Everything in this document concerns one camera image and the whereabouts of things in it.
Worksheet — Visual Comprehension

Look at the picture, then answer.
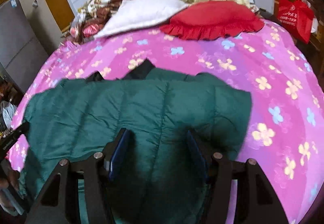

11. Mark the red ruffled cushion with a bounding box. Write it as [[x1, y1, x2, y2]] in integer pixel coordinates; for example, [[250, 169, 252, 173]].
[[160, 1, 265, 41]]

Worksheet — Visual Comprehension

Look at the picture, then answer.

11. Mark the white pillow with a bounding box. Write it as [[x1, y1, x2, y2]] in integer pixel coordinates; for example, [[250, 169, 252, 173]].
[[94, 0, 189, 39]]

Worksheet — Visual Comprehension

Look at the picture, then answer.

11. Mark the grey wardrobe cabinet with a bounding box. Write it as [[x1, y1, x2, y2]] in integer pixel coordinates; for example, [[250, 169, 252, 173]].
[[1, 0, 61, 92]]

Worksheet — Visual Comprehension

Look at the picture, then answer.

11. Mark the red shopping bag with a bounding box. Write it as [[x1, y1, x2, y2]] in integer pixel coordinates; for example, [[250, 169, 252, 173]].
[[277, 0, 314, 44]]

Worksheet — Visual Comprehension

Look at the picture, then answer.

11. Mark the pink floral bed sheet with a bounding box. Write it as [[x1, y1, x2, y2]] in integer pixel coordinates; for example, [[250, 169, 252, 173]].
[[12, 21, 323, 223]]

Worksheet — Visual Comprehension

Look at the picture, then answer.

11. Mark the red packaged item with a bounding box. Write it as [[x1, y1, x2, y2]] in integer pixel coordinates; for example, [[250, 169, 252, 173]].
[[82, 24, 104, 37]]

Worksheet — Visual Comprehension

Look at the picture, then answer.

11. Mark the brown floral folded blanket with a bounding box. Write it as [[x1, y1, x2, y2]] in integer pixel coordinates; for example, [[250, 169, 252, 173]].
[[70, 0, 132, 42]]

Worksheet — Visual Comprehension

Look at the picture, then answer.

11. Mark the person's left hand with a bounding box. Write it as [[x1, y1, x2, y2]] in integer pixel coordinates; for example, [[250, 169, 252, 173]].
[[1, 166, 20, 215]]

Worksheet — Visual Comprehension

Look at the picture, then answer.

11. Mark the dark green puffer jacket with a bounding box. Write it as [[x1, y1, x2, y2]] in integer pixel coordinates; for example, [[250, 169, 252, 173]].
[[19, 67, 252, 223]]

